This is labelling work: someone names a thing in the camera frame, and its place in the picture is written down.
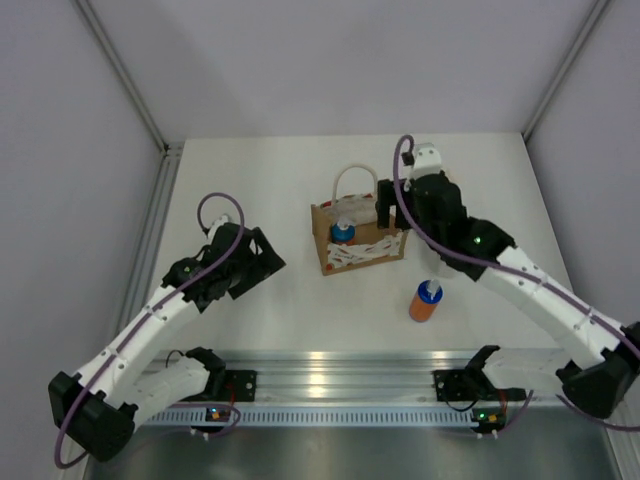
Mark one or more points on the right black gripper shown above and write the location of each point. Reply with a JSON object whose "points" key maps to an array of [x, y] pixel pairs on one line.
{"points": [[386, 198]]}

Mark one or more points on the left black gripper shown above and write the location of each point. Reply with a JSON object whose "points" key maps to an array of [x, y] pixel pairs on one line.
{"points": [[264, 264]]}

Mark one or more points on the watermelon print canvas bag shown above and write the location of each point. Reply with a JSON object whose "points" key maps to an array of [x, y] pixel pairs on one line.
{"points": [[372, 246]]}

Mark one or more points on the light blue pump bottle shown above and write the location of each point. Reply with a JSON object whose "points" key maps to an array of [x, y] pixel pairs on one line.
{"points": [[343, 231]]}

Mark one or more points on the dark blue pump bottle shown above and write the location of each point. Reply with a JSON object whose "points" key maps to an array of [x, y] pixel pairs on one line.
{"points": [[428, 296]]}

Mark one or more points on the white square bottle grey cap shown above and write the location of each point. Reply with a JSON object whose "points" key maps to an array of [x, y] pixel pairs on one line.
{"points": [[434, 264]]}

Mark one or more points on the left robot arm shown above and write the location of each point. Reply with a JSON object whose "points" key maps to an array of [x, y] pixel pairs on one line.
{"points": [[103, 403]]}

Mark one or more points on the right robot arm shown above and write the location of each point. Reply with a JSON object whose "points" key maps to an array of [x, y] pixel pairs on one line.
{"points": [[598, 359]]}

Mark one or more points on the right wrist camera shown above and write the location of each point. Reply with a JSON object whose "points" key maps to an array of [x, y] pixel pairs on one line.
{"points": [[421, 159]]}

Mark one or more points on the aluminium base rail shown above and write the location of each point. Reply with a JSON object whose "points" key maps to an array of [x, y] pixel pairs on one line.
{"points": [[307, 377]]}

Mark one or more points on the white slotted cable duct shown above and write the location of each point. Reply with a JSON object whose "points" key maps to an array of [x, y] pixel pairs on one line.
{"points": [[261, 416]]}

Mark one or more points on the right aluminium frame post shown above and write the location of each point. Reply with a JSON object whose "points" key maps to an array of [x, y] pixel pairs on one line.
{"points": [[577, 45]]}

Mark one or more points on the aluminium frame post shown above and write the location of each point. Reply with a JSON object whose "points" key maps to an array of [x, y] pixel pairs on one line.
{"points": [[577, 45], [97, 30]]}

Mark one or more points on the left aluminium frame post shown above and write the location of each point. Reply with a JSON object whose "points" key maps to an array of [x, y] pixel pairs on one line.
{"points": [[97, 30]]}

